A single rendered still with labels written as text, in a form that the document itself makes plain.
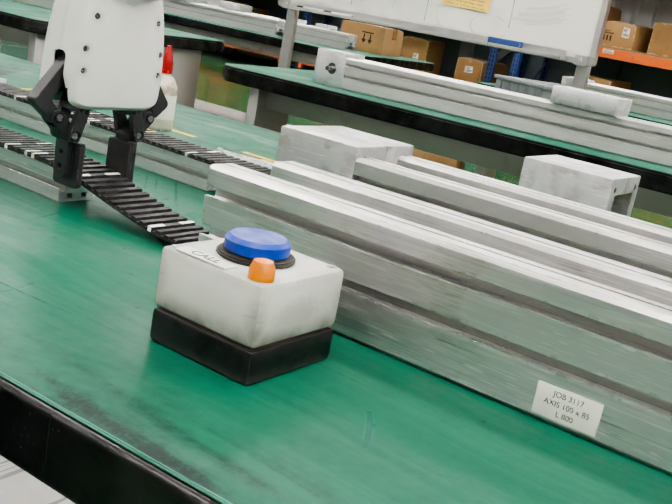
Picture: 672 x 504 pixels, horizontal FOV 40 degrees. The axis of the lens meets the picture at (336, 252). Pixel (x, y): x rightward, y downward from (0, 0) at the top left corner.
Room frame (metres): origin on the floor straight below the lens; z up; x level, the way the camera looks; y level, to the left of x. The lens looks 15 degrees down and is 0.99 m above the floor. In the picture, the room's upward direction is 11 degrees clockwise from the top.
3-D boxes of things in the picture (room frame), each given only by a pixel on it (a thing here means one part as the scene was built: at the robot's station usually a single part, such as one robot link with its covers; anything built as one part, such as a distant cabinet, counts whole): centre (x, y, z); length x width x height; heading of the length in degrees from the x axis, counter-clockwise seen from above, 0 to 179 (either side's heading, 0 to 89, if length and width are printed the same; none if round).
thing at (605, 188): (0.99, -0.24, 0.83); 0.11 x 0.10 x 0.10; 147
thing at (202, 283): (0.54, 0.04, 0.81); 0.10 x 0.08 x 0.06; 147
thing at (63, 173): (0.77, 0.25, 0.83); 0.03 x 0.03 x 0.07; 57
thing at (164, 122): (1.30, 0.28, 0.84); 0.04 x 0.04 x 0.12
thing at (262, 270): (0.49, 0.04, 0.85); 0.02 x 0.02 x 0.01
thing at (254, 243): (0.53, 0.05, 0.84); 0.04 x 0.04 x 0.02
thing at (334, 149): (0.88, 0.01, 0.83); 0.12 x 0.09 x 0.10; 147
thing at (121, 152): (0.84, 0.20, 0.83); 0.03 x 0.03 x 0.07; 57
